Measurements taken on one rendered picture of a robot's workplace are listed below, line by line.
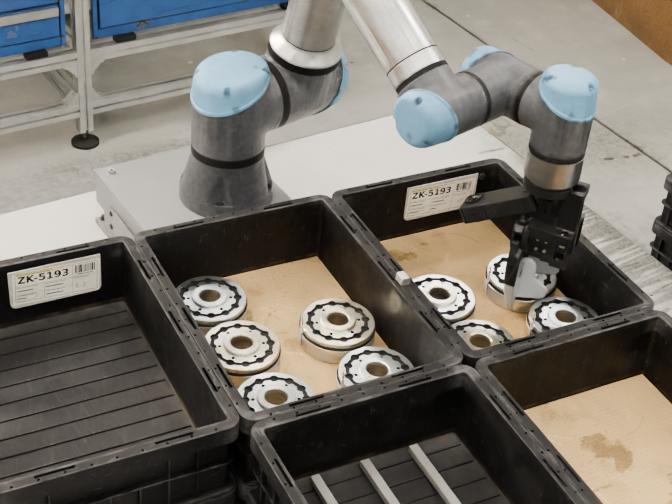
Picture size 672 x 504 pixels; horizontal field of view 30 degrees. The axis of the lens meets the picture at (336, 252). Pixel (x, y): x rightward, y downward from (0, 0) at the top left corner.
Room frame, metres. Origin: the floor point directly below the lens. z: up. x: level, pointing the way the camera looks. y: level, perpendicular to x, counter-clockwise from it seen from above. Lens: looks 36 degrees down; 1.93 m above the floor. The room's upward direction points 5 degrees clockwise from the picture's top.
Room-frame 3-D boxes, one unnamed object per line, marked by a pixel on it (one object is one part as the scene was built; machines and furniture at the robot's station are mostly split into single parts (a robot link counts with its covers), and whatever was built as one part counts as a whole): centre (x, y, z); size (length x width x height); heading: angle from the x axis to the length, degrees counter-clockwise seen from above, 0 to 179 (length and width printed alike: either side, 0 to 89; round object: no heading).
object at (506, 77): (1.49, -0.19, 1.15); 0.11 x 0.11 x 0.08; 46
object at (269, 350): (1.25, 0.11, 0.86); 0.10 x 0.10 x 0.01
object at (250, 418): (1.28, 0.05, 0.92); 0.40 x 0.30 x 0.02; 30
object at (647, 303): (1.43, -0.21, 0.92); 0.40 x 0.30 x 0.02; 30
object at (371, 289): (1.28, 0.05, 0.87); 0.40 x 0.30 x 0.11; 30
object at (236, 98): (1.69, 0.18, 0.97); 0.13 x 0.12 x 0.14; 136
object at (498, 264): (1.47, -0.27, 0.86); 0.10 x 0.10 x 0.01
